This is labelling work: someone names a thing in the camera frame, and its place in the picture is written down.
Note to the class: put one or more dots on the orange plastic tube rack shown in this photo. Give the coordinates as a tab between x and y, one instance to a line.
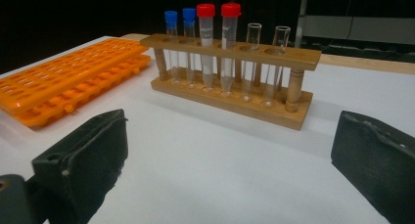
65	80

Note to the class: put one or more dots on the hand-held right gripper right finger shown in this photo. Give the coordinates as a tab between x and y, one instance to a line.
375	165

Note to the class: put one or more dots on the glass test tube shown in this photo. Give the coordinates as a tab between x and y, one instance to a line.
281	41
253	38

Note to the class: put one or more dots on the red-capped centrifuge tube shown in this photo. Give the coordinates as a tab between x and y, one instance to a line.
206	38
230	31

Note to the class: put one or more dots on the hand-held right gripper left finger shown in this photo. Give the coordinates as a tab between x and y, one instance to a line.
88	158

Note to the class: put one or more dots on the wooden test tube rack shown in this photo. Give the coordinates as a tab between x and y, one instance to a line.
235	106

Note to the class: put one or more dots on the blue-capped test tube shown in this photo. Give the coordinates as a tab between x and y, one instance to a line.
189	15
171	18

